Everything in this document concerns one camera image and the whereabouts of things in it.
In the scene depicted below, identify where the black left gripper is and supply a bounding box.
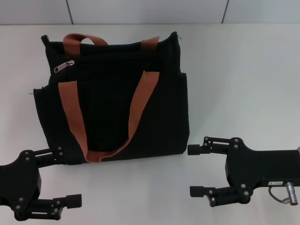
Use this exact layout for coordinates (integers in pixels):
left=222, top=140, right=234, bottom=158
left=0, top=146, right=83, bottom=221

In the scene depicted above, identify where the black gripper cable, metal plug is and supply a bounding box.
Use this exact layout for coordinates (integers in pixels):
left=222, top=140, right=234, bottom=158
left=268, top=181, right=300, bottom=205

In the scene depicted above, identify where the silver zipper pull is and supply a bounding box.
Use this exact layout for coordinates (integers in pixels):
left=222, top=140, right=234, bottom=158
left=54, top=60, right=75, bottom=74

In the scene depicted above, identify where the black food bag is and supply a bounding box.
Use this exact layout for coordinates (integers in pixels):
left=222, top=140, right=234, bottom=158
left=32, top=31, right=190, bottom=166

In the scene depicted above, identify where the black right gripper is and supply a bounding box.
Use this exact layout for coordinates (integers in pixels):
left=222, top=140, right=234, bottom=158
left=187, top=136, right=300, bottom=208

